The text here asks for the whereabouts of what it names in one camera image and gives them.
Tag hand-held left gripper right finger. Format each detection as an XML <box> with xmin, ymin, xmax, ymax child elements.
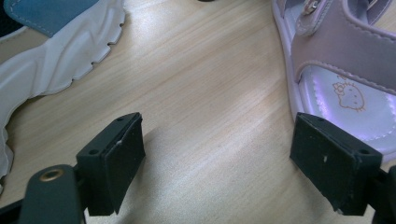
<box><xmin>289</xmin><ymin>111</ymin><xmax>384</xmax><ymax>217</ymax></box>

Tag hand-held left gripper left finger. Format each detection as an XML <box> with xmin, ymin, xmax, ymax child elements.
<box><xmin>75</xmin><ymin>111</ymin><xmax>147</xmax><ymax>217</ymax></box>

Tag navy and white sneaker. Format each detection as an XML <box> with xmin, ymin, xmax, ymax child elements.
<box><xmin>0</xmin><ymin>0</ymin><xmax>127</xmax><ymax>188</ymax></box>

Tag lilac sneaker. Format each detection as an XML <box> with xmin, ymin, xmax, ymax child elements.
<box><xmin>270</xmin><ymin>0</ymin><xmax>396</xmax><ymax>164</ymax></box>

